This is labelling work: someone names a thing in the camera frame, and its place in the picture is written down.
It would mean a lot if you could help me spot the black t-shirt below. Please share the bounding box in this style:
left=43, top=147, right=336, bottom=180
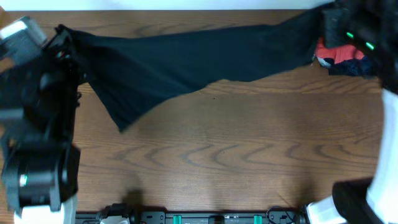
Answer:
left=68, top=7, right=322, bottom=131

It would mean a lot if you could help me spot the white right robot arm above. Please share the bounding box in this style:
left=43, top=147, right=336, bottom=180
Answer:
left=297, top=1, right=397, bottom=223

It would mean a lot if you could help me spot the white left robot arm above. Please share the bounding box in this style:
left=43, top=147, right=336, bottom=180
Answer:
left=1, top=17, right=91, bottom=223

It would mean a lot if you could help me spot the red printed t-shirt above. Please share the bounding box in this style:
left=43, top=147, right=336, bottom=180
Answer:
left=315, top=38, right=364, bottom=63

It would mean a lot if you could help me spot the dark navy garment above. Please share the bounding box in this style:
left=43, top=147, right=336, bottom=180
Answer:
left=318, top=56, right=376, bottom=78

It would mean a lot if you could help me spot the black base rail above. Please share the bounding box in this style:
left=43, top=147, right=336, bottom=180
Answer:
left=75, top=203, right=308, bottom=224

